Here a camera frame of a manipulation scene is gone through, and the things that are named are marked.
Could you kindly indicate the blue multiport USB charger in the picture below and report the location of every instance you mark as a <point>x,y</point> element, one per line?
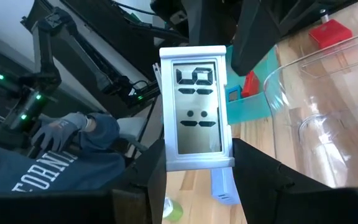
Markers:
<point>225,186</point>

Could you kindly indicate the grey chair armrest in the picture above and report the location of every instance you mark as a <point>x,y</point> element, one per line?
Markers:
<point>130,127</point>

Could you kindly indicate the person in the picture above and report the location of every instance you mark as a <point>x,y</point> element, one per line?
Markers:
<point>57,174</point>

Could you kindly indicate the person's hand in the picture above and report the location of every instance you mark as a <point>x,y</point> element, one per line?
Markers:
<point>57,130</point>

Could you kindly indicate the teal translucent plastic tray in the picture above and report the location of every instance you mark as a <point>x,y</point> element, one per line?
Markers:
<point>247,110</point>

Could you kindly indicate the teal square framed item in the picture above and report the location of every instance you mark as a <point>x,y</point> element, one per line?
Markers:
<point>233,93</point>

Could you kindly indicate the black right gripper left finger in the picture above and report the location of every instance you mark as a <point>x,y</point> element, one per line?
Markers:
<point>141,193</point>

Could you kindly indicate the green white wall charger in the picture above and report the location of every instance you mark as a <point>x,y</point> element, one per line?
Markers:
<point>174,213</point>

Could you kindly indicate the white digital clock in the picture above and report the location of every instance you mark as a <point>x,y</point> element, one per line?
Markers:
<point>197,124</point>

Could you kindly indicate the clear plastic bin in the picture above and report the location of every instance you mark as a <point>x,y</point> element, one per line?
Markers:
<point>322,109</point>

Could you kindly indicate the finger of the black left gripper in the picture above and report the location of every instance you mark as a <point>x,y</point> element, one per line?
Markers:
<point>210,21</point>
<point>256,37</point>

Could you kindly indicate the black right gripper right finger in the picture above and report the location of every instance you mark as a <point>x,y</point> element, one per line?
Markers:
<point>259,186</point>

